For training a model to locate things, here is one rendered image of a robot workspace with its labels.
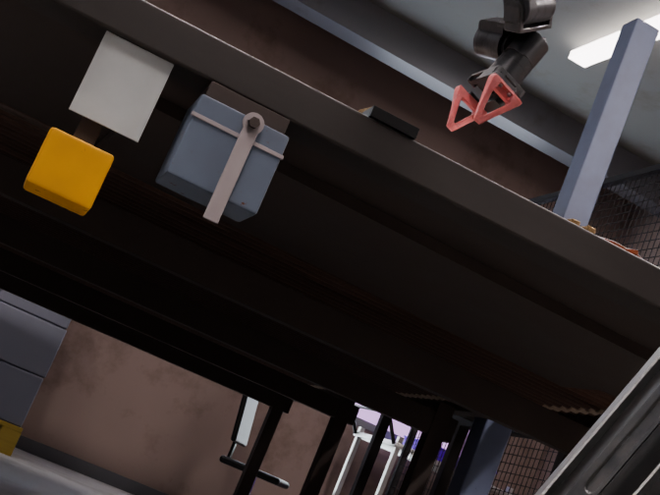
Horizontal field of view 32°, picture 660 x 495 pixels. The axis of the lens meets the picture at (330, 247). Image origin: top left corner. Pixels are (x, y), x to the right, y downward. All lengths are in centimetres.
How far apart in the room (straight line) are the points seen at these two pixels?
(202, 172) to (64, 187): 18
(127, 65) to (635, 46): 293
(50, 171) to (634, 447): 92
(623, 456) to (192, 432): 679
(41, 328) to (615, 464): 564
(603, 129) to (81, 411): 428
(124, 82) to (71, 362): 586
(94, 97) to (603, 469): 95
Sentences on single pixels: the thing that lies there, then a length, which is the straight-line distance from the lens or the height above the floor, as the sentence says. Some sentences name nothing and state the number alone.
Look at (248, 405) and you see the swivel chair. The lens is 702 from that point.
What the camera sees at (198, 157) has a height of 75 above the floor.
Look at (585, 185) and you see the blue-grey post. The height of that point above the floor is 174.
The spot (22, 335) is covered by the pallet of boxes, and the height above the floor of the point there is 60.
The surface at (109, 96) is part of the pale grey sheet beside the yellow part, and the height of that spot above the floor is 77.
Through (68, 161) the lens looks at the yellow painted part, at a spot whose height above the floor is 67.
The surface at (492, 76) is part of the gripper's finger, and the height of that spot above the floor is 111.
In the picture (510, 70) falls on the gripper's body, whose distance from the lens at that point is 193.
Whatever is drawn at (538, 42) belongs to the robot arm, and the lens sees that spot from 197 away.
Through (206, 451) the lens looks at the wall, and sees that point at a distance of 758.
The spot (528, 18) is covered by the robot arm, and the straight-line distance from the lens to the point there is 193.
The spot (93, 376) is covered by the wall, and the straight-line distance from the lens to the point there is 739.
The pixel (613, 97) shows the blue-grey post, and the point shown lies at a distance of 419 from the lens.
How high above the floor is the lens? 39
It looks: 12 degrees up
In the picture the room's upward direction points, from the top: 23 degrees clockwise
